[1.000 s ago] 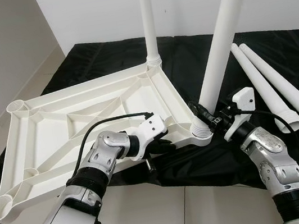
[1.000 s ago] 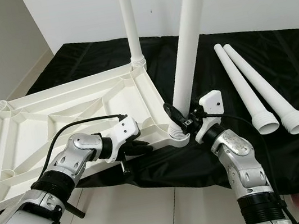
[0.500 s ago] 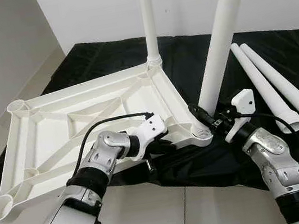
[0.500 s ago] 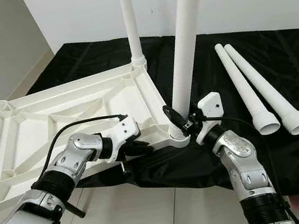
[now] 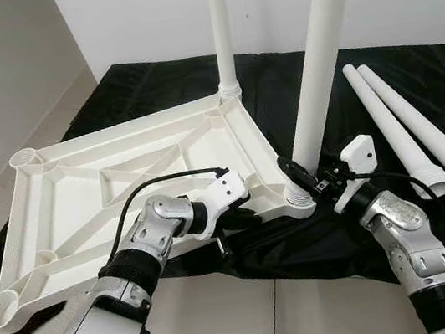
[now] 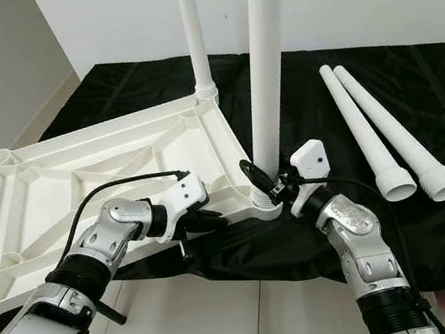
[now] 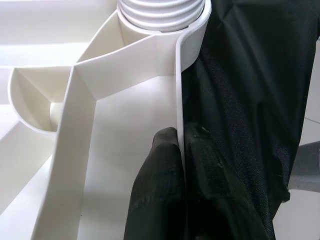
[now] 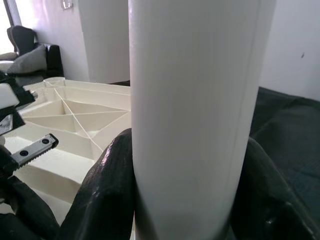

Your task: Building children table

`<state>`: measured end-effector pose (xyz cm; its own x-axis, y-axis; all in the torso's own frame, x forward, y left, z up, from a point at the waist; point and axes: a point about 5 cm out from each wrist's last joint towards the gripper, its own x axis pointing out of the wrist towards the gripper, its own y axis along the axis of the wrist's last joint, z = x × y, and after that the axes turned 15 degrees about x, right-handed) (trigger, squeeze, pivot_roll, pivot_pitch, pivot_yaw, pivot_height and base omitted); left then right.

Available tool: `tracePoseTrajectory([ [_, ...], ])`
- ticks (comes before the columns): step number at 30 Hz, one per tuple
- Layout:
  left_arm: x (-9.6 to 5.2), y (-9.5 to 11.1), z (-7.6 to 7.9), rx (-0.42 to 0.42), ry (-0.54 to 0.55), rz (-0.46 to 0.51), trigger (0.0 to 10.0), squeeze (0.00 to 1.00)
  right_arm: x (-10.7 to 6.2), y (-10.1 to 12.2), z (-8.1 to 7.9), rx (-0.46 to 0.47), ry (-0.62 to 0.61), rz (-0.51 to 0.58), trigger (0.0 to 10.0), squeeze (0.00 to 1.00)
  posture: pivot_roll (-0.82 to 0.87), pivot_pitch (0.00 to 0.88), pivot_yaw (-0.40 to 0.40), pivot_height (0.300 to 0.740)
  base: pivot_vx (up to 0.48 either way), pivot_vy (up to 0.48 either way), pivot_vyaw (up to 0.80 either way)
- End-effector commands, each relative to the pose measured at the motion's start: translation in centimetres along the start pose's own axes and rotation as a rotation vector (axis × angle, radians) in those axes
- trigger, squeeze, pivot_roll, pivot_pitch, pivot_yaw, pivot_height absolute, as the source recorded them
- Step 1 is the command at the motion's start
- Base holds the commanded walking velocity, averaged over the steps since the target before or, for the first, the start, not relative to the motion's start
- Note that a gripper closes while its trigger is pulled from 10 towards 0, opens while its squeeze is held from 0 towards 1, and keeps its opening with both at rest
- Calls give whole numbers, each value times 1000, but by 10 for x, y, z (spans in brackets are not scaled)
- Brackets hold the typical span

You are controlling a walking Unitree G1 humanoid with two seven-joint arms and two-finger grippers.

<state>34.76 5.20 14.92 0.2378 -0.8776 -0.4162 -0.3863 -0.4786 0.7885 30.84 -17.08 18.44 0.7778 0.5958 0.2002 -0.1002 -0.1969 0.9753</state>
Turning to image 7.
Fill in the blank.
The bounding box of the black tablecloth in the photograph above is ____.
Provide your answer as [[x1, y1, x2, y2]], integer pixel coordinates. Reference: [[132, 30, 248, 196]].
[[179, 0, 320, 240]]

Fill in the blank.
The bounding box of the white plastic table leg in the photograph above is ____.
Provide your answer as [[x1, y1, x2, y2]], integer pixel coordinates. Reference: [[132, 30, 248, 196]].
[[117, 0, 208, 33]]

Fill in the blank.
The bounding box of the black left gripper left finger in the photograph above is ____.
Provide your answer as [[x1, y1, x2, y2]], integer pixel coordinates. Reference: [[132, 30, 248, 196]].
[[122, 126, 187, 240]]

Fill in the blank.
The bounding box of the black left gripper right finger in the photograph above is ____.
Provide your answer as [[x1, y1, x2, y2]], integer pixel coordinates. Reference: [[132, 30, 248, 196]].
[[184, 121, 266, 240]]

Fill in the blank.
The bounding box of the white plastic children table top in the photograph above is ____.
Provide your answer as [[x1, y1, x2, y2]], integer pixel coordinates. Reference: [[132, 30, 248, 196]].
[[0, 0, 213, 240]]

